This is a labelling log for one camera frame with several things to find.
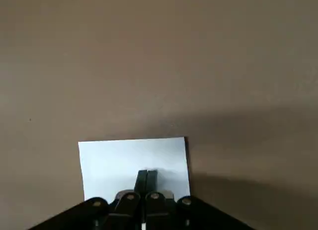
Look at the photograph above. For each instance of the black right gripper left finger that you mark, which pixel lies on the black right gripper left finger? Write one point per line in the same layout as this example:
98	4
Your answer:
116	212

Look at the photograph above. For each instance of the white A4 paper sheet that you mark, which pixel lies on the white A4 paper sheet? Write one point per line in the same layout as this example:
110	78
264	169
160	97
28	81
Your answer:
111	160

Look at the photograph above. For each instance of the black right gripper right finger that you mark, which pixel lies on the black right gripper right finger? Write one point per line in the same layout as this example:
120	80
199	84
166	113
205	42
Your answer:
169	212

